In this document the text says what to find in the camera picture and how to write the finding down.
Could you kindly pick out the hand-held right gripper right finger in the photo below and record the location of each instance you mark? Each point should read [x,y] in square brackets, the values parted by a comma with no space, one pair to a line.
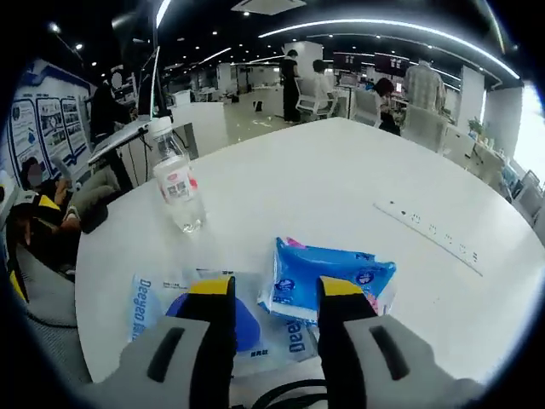
[383,375]

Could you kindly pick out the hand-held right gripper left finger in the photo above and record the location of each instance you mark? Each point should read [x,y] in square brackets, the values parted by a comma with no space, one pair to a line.
[140,375]

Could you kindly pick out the clear packet with blue pad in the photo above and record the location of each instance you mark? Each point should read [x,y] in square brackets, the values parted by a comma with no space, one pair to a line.
[147,298]

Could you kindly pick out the clear plastic water bottle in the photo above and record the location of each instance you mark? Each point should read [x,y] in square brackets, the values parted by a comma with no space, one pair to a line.
[176,183]

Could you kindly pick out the blue tissue packet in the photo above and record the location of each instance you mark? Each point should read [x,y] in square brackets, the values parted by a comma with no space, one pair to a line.
[294,272]

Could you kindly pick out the grey mesh chair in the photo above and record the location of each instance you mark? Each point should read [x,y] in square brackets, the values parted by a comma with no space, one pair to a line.
[47,294]

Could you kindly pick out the black chair armrest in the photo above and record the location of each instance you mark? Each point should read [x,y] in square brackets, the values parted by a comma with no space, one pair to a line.
[91,221]

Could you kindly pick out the black-legged laptop stand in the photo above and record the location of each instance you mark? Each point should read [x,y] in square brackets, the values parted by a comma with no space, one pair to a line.
[115,138]

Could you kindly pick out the white inset power strip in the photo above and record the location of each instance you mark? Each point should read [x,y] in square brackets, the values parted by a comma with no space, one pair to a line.
[426,232]

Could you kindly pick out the open laptop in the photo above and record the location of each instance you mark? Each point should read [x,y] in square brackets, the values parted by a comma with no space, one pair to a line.
[148,89]

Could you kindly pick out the white office chair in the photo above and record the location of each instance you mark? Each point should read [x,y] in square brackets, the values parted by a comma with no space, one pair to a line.
[366,108]
[308,104]
[423,128]

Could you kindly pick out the potted green plant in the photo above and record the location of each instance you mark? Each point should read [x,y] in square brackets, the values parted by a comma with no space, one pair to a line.
[476,127]

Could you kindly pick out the ceiling air conditioner vent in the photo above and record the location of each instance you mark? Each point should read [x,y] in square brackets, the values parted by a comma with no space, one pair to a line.
[268,6]

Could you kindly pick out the dark hanging display screen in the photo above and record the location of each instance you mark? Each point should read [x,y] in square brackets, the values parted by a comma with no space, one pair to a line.
[396,63]
[351,61]

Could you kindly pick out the curved ceiling light strip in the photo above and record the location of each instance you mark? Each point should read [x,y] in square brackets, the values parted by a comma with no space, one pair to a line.
[383,22]

